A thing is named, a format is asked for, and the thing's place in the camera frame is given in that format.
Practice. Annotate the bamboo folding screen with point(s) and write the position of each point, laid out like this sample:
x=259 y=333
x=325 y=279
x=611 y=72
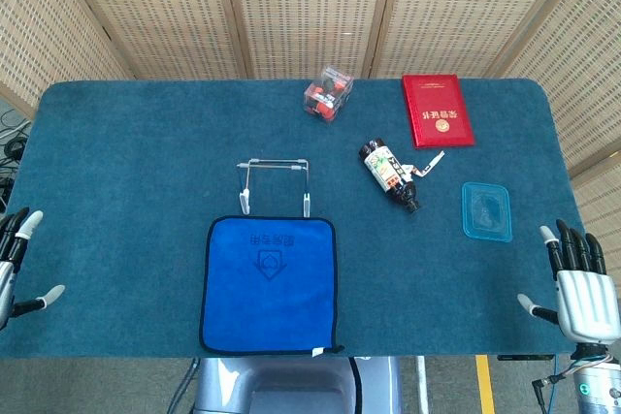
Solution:
x=310 y=7

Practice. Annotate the grey-blue robot torso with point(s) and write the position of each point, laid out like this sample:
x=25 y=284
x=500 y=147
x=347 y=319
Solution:
x=291 y=385

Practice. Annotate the red certificate book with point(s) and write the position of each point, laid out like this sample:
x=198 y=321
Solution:
x=439 y=113

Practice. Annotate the small white tag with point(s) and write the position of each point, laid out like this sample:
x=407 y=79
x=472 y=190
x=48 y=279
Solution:
x=433 y=162

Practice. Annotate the teal felt table cover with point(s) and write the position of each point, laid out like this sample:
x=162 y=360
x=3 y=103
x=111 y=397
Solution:
x=121 y=167

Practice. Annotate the clear box with orange parts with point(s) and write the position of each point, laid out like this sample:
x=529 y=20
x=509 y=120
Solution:
x=327 y=94

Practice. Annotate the brown tea bottle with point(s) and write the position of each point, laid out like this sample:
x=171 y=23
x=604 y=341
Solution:
x=388 y=171

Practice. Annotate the teal plastic tray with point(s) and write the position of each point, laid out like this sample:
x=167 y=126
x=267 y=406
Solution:
x=485 y=213

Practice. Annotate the blue microfibre towel black trim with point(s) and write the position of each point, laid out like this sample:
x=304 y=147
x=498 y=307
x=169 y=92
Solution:
x=267 y=297

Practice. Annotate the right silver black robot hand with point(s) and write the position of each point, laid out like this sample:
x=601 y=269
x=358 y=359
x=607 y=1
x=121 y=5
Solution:
x=587 y=302

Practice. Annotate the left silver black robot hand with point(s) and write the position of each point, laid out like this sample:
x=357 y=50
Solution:
x=5 y=283

